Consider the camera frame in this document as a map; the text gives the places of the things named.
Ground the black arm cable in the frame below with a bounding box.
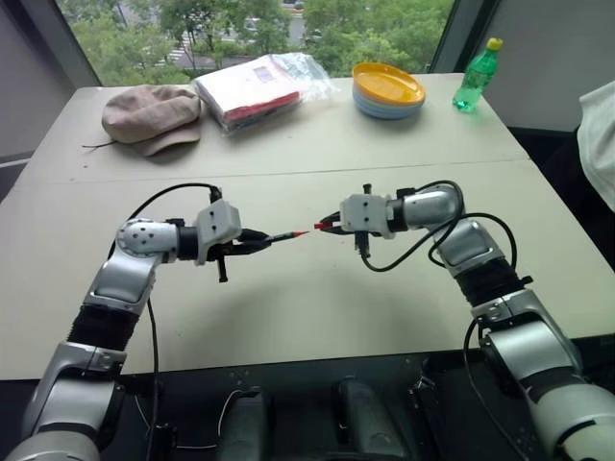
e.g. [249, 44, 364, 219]
[357, 180, 534, 461]
[108, 182, 225, 461]

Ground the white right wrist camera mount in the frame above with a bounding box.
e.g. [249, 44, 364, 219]
[338, 193, 396, 240]

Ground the white cloth at right edge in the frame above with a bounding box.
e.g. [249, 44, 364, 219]
[576, 80, 615, 212]

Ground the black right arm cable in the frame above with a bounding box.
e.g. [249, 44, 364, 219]
[357, 180, 534, 461]

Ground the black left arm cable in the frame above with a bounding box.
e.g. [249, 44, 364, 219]
[108, 182, 225, 461]

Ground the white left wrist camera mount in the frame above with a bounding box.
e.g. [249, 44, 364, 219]
[194, 199, 243, 266]

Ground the green bottle with yellow cap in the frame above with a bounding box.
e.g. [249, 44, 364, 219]
[452, 36, 504, 114]

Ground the yellow plastic plate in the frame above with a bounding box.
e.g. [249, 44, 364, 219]
[352, 61, 427, 107]

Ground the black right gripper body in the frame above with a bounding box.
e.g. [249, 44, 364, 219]
[334, 182, 376, 259]

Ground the dark window frame post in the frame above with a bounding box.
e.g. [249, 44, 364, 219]
[429, 0, 477, 74]
[16, 0, 103, 88]

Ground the thin white wire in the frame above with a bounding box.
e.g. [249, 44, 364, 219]
[175, 387, 254, 450]

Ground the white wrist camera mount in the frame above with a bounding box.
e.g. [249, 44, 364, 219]
[338, 193, 396, 240]
[194, 199, 243, 266]

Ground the clear bag of folded clothes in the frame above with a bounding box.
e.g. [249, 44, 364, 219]
[190, 51, 342, 138]

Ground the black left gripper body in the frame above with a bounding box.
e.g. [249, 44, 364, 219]
[207, 229, 253, 284]

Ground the beige newsboy cap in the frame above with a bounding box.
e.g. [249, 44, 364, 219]
[81, 85, 202, 158]

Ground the black marker with red tip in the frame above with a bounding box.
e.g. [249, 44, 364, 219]
[261, 230, 311, 244]

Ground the light blue plastic plate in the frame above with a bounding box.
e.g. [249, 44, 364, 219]
[353, 93, 427, 115]
[355, 103, 424, 122]

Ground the dark rounded shape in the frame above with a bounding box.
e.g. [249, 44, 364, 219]
[218, 391, 271, 461]
[334, 377, 403, 458]

